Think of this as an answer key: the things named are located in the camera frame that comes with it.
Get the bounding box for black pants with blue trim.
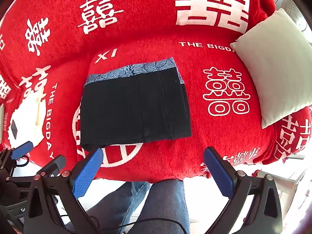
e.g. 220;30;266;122
80;57;191;151

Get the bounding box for black cable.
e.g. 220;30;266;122
59;214;188;234

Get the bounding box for person's legs in jeans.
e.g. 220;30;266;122
86;180;190;233

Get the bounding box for beige cushion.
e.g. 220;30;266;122
230;9;311;128

